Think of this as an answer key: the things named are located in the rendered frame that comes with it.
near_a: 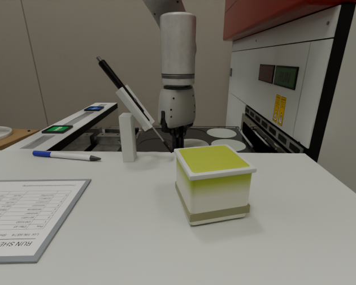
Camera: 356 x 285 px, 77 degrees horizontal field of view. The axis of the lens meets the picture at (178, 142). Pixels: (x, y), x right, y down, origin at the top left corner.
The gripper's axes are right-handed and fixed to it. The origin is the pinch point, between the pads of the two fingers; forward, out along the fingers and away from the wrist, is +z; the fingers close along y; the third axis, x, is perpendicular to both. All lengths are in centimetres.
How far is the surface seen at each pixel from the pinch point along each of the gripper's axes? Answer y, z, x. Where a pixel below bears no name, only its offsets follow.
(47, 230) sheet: 36.6, -4.8, 20.1
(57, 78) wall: -33, -1, -240
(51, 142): 28.9, -4.0, -11.3
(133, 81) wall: -93, 1, -177
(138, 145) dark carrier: 6.6, 2.0, -10.1
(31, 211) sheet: 37.3, -4.8, 15.4
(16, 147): 35.3, -4.0, -13.3
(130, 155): 21.0, -5.8, 10.7
